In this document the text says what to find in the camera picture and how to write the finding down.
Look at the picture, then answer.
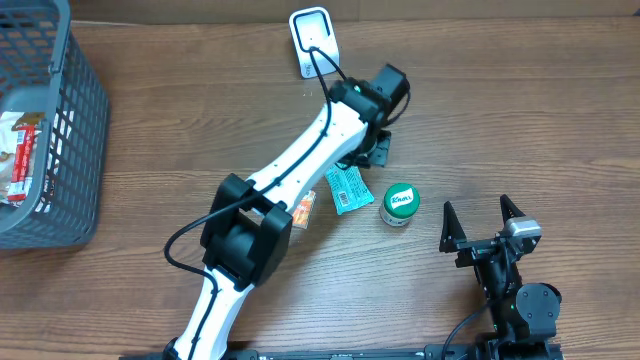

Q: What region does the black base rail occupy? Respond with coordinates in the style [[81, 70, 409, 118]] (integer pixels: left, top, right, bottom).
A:
[[119, 345, 565, 360]]

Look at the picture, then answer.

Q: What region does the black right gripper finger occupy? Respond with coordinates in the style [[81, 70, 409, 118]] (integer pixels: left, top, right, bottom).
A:
[[500, 194, 525, 221], [440, 201, 467, 243]]

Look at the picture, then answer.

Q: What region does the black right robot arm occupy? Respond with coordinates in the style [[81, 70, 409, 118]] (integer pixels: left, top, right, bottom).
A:
[[433, 194, 563, 359]]

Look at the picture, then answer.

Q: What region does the green lid Knorr jar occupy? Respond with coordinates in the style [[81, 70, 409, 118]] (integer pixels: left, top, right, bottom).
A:
[[379, 183, 421, 227]]

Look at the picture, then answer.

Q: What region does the orange snack packet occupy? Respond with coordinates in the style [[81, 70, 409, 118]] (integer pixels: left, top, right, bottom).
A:
[[292, 190, 316, 229]]

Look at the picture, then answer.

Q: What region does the grey plastic mesh basket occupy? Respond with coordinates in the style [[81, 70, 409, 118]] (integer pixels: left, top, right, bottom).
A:
[[1, 0, 110, 249]]

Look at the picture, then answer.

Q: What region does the white brown snack bag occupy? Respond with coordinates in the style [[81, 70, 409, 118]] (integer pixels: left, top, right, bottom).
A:
[[1, 111, 45, 207]]

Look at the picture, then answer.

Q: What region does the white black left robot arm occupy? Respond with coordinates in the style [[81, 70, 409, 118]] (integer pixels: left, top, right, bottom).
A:
[[162, 64, 410, 359]]

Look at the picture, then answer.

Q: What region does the teal white snack packet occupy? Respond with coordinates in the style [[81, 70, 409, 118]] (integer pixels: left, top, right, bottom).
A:
[[325, 165, 374, 215]]

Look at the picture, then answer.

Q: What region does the white barcode scanner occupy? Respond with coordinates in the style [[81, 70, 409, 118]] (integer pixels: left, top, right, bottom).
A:
[[288, 6, 340, 79]]

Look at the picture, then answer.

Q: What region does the red white snack packet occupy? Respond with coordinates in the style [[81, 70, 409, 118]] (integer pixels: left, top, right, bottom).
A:
[[8, 125, 36, 203]]

